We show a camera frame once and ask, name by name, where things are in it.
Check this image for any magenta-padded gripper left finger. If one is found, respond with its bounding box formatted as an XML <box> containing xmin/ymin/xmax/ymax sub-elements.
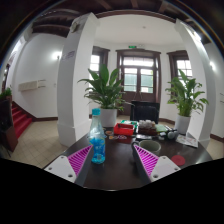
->
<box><xmin>43</xmin><ymin>144</ymin><xmax>96</xmax><ymax>188</ymax></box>

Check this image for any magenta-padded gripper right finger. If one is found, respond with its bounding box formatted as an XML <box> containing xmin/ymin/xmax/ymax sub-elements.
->
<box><xmin>131</xmin><ymin>143</ymin><xmax>182</xmax><ymax>186</ymax></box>

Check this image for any clear blue-capped drink bottle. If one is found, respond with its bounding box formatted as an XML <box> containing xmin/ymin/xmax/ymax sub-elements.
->
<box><xmin>88</xmin><ymin>108</ymin><xmax>107</xmax><ymax>165</ymax></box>

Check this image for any grey dotted mug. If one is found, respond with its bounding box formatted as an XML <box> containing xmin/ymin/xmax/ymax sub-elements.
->
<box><xmin>132</xmin><ymin>139</ymin><xmax>162</xmax><ymax>157</ymax></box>

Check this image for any black rectangular case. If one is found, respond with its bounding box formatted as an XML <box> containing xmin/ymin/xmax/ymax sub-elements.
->
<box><xmin>135</xmin><ymin>133</ymin><xmax>153</xmax><ymax>141</ymax></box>

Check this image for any flat round red coaster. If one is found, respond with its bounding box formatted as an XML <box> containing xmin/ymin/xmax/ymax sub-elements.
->
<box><xmin>170</xmin><ymin>154</ymin><xmax>187</xmax><ymax>167</ymax></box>

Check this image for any tray with tea items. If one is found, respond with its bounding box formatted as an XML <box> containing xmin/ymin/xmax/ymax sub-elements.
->
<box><xmin>137</xmin><ymin>119</ymin><xmax>158</xmax><ymax>136</ymax></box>

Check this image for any grey round microphone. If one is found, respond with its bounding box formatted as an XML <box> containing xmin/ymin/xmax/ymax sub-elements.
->
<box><xmin>165</xmin><ymin>129</ymin><xmax>179</xmax><ymax>140</ymax></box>

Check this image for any green folded cloth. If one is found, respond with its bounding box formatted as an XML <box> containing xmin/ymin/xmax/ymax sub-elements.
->
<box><xmin>154</xmin><ymin>123</ymin><xmax>169</xmax><ymax>134</ymax></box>

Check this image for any red box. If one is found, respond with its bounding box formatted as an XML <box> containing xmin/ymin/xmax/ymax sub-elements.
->
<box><xmin>113</xmin><ymin>122</ymin><xmax>135</xmax><ymax>137</ymax></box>

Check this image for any green box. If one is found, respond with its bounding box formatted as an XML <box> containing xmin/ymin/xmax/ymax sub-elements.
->
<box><xmin>120</xmin><ymin>119</ymin><xmax>138</xmax><ymax>126</ymax></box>

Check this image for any white printed paper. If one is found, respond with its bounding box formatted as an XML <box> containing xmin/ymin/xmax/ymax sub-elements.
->
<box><xmin>175</xmin><ymin>134</ymin><xmax>199</xmax><ymax>149</ymax></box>

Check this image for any black chair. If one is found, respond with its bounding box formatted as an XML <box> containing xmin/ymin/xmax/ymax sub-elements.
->
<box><xmin>129</xmin><ymin>100</ymin><xmax>161</xmax><ymax>124</ymax></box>

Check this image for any potted plant in white pot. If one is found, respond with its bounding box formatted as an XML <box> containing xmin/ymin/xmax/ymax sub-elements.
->
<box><xmin>164</xmin><ymin>69</ymin><xmax>210</xmax><ymax>135</ymax></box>
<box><xmin>77</xmin><ymin>63</ymin><xmax>129</xmax><ymax>128</ymax></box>

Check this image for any red carpeted staircase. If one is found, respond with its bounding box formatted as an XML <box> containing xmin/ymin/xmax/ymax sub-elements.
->
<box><xmin>11</xmin><ymin>101</ymin><xmax>34</xmax><ymax>139</ymax></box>

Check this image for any dark wooden planter cabinet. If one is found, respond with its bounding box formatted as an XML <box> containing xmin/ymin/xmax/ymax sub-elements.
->
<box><xmin>0</xmin><ymin>87</ymin><xmax>19</xmax><ymax>153</ymax></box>

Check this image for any dark wooden double door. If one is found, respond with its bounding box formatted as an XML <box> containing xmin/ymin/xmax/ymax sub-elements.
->
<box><xmin>115</xmin><ymin>49</ymin><xmax>162</xmax><ymax>104</ymax></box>

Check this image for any dark-framed window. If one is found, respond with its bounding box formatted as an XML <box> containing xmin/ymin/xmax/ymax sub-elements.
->
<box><xmin>167</xmin><ymin>49</ymin><xmax>194</xmax><ymax>81</ymax></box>
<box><xmin>89</xmin><ymin>45</ymin><xmax>111</xmax><ymax>84</ymax></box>

